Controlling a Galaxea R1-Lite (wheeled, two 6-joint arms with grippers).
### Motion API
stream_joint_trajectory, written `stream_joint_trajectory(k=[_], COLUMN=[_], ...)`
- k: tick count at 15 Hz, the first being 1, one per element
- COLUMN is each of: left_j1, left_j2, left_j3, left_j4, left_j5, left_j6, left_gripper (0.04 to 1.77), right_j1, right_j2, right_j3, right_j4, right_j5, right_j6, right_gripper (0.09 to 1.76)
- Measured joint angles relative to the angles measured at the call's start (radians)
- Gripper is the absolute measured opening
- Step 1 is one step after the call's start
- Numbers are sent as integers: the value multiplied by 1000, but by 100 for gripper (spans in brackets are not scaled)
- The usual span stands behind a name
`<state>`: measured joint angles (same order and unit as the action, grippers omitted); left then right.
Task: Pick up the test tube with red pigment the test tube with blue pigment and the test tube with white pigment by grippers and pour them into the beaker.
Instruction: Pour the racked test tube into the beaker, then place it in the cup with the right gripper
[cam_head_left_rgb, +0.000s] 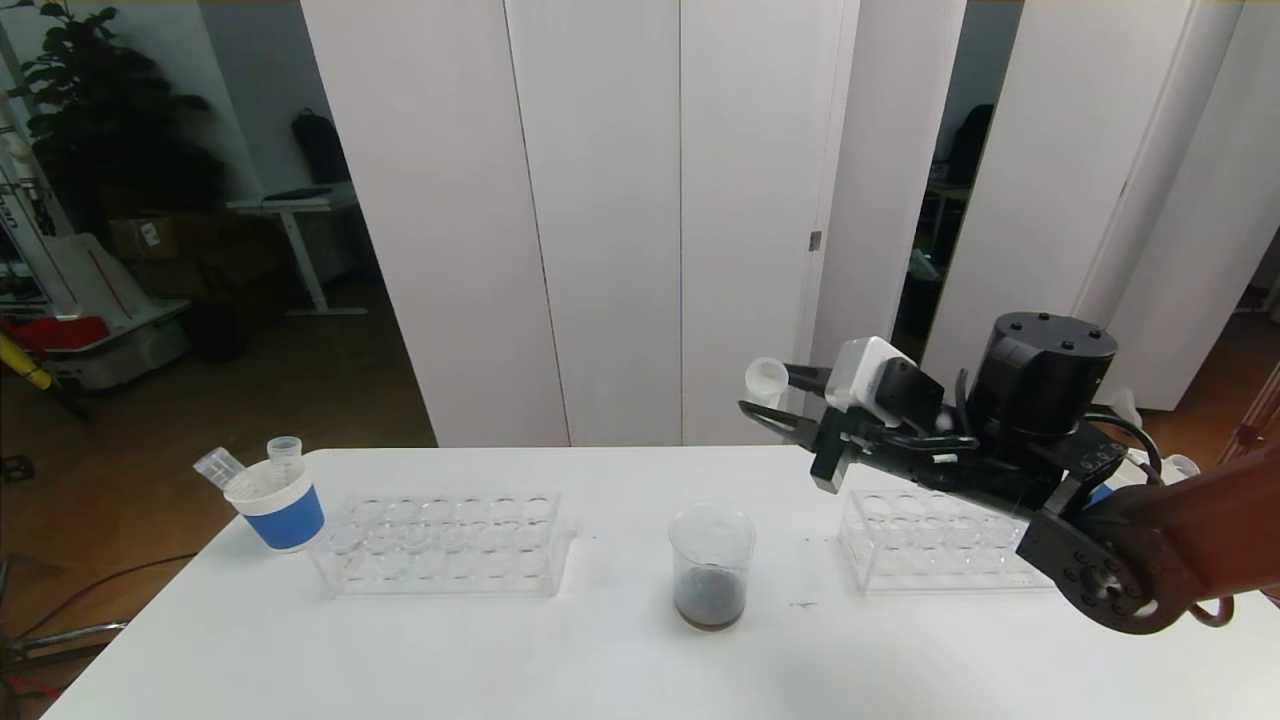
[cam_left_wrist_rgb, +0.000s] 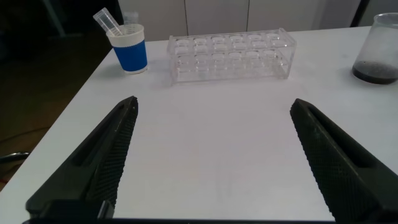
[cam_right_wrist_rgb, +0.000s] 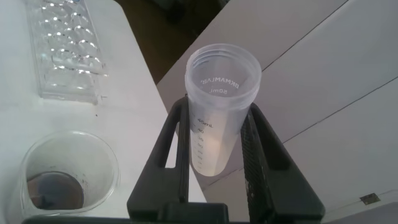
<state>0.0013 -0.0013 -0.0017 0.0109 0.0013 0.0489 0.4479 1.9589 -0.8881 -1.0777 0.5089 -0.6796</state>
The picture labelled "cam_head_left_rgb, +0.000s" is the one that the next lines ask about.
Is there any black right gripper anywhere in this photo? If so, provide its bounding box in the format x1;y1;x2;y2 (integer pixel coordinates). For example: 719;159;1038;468
736;362;948;495

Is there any test tube with yellowish liquid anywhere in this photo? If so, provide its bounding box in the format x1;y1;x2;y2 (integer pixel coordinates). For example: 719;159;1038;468
745;357;791;408

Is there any test tube with blue liquid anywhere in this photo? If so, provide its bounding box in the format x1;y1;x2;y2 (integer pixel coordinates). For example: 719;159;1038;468
267;437;305;491

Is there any clear acrylic test tube rack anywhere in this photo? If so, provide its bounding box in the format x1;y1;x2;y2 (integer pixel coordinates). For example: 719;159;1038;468
838;488;1056;595
310;490;579;599

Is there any clear glass beaker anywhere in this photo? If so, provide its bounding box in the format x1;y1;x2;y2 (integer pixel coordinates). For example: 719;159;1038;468
668;505;755;636

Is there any white partition panel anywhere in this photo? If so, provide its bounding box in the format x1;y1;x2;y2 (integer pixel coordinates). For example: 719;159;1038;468
1075;0;1280;433
800;0;967;446
905;0;1246;443

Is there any blue and white paper cup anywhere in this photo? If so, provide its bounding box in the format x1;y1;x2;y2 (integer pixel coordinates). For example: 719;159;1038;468
224;456;327;553
1085;450;1191;511

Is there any white standing desk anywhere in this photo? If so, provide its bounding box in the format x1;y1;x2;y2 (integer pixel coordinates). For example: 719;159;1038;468
228;188;369;319

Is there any black backpack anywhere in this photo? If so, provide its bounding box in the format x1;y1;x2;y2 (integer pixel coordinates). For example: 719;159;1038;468
292;110;353;186

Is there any brown cardboard box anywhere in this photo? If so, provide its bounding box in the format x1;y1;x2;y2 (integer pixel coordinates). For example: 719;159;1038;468
108;215;201;263

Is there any white wheeled machine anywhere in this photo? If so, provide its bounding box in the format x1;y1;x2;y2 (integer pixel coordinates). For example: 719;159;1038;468
0;90;191;391

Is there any dark green potted plant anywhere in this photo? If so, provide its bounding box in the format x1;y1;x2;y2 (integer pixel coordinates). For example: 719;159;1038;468
8;0;226;236

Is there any red plastic part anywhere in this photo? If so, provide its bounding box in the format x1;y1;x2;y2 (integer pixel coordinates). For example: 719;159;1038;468
0;318;109;353

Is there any yellow tool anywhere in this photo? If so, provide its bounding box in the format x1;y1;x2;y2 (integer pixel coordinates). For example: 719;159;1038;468
0;330;53;391

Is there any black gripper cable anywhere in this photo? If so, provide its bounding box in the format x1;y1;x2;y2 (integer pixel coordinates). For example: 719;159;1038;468
880;368;1166;481

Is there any black floor cable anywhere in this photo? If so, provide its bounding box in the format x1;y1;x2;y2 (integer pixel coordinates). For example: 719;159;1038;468
0;553;201;641

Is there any grey metal frame bar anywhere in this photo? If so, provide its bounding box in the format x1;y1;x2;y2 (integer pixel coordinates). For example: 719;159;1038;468
0;620;131;691

